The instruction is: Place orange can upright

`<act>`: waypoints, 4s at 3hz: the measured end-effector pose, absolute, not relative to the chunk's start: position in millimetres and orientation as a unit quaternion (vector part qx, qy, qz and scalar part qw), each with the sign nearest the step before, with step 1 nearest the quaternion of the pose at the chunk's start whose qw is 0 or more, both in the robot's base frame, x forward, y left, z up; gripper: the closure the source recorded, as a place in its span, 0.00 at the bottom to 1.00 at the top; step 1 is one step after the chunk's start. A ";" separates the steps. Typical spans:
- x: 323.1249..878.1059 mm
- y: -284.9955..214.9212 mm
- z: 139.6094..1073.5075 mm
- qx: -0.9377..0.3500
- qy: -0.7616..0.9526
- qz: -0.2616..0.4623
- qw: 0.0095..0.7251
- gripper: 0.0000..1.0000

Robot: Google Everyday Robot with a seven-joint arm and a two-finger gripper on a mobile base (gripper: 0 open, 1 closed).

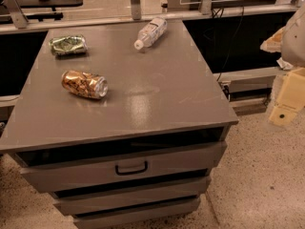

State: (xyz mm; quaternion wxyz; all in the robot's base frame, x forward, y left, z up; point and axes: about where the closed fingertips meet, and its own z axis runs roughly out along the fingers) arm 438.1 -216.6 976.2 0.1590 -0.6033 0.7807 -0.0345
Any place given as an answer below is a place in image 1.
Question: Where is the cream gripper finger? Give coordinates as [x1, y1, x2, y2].
[269, 68, 305, 126]

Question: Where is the orange soda can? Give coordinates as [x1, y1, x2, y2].
[61, 70, 108, 99]

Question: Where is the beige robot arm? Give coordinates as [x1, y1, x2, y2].
[260, 5, 305, 126]

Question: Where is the crushed green can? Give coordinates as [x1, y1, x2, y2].
[49, 34, 88, 56]

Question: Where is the clear plastic water bottle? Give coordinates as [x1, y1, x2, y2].
[133, 17, 168, 50]

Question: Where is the grey drawer cabinet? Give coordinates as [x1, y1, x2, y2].
[1, 21, 237, 229]

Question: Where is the black hanging cable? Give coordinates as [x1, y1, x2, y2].
[215, 7, 246, 81]

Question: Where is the black drawer handle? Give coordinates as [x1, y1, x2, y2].
[114, 161, 149, 176]

